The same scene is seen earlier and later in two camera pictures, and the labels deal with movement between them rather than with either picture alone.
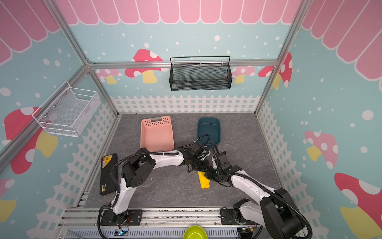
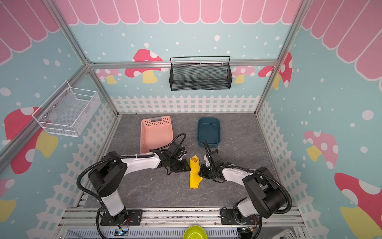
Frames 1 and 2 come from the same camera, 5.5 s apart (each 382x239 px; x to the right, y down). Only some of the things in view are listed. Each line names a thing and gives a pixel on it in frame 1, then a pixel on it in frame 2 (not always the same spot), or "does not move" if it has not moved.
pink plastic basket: (157, 136) does not move
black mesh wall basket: (200, 76) does not move
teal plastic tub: (210, 126) does not move
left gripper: (205, 165) to (183, 167)
